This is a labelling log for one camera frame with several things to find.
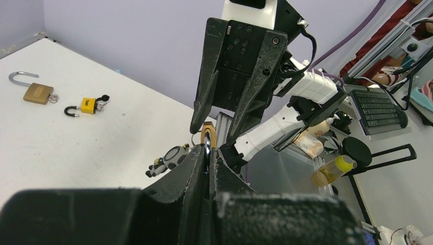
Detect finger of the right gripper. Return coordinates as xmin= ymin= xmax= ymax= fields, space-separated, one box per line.
xmin=189 ymin=17 xmax=228 ymax=134
xmin=226 ymin=30 xmax=288 ymax=145

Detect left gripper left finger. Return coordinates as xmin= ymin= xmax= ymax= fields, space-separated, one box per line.
xmin=1 ymin=145 xmax=206 ymax=244

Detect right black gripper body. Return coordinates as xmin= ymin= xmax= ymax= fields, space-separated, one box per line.
xmin=212 ymin=1 xmax=307 ymax=118

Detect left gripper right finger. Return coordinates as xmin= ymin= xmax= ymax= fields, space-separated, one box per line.
xmin=209 ymin=148 xmax=364 ymax=244

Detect small brass padlock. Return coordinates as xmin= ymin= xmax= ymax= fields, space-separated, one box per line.
xmin=201 ymin=121 xmax=217 ymax=174

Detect small padlock keys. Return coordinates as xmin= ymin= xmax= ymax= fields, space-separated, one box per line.
xmin=146 ymin=143 xmax=190 ymax=178

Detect yellow padlock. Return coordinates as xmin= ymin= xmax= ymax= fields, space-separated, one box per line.
xmin=63 ymin=94 xmax=110 ymax=117

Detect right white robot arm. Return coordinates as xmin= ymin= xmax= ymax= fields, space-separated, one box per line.
xmin=189 ymin=1 xmax=346 ymax=168

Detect white lotion pump bottle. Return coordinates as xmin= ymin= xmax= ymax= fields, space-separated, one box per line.
xmin=306 ymin=114 xmax=340 ymax=138

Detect yellow bottle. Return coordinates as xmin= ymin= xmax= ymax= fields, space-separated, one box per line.
xmin=311 ymin=155 xmax=357 ymax=187

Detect person in red shirt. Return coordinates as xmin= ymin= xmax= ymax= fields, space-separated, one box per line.
xmin=340 ymin=1 xmax=432 ymax=87

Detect black computer keyboard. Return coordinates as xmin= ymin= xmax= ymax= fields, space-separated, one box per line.
xmin=349 ymin=89 xmax=408 ymax=135

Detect black stool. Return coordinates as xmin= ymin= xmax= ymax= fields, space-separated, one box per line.
xmin=340 ymin=137 xmax=417 ymax=224

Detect large brass padlock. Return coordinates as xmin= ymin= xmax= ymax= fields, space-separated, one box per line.
xmin=8 ymin=71 xmax=59 ymax=105

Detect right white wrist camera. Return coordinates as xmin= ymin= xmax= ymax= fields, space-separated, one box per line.
xmin=221 ymin=1 xmax=278 ymax=30

